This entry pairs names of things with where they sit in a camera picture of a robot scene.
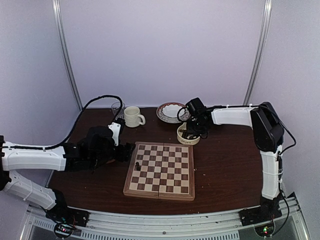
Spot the aluminium front rail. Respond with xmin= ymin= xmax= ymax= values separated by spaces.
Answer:
xmin=23 ymin=197 xmax=307 ymax=240

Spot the aluminium frame post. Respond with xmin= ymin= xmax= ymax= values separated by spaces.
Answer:
xmin=243 ymin=0 xmax=273 ymax=105
xmin=52 ymin=0 xmax=83 ymax=111

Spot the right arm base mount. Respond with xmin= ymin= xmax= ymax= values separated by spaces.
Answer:
xmin=238 ymin=207 xmax=282 ymax=227

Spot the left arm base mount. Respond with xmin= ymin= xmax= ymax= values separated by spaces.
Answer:
xmin=45 ymin=208 xmax=90 ymax=227

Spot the cream cat-ear bowl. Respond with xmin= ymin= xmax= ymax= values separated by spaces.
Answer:
xmin=176 ymin=122 xmax=201 ymax=146

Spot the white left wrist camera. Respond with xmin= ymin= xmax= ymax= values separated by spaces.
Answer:
xmin=108 ymin=118 xmax=125 ymax=146

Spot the wooden chess board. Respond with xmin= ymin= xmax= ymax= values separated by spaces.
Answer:
xmin=123 ymin=141 xmax=195 ymax=201

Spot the white scalloped bowl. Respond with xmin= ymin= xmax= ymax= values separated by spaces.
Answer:
xmin=161 ymin=104 xmax=185 ymax=118

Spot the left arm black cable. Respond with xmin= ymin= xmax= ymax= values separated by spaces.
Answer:
xmin=14 ymin=94 xmax=126 ymax=151

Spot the right aluminium frame post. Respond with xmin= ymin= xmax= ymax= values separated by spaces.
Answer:
xmin=243 ymin=0 xmax=273 ymax=105

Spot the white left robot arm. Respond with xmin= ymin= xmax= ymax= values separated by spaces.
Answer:
xmin=0 ymin=123 xmax=136 ymax=222

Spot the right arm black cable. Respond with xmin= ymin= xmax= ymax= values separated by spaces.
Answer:
xmin=176 ymin=103 xmax=297 ymax=226

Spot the left aluminium frame post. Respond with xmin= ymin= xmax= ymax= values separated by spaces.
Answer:
xmin=52 ymin=0 xmax=83 ymax=111

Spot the cream ribbed mug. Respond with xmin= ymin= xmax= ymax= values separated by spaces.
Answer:
xmin=124 ymin=106 xmax=146 ymax=128

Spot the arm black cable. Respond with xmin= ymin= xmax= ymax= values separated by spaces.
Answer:
xmin=176 ymin=103 xmax=297 ymax=226
xmin=14 ymin=94 xmax=126 ymax=151

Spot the dark chess piece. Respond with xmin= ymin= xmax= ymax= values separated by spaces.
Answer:
xmin=135 ymin=162 xmax=141 ymax=171

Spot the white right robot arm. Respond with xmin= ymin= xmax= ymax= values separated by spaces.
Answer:
xmin=185 ymin=97 xmax=285 ymax=221

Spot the clear drinking glass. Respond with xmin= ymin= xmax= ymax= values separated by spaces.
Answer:
xmin=111 ymin=101 xmax=126 ymax=120

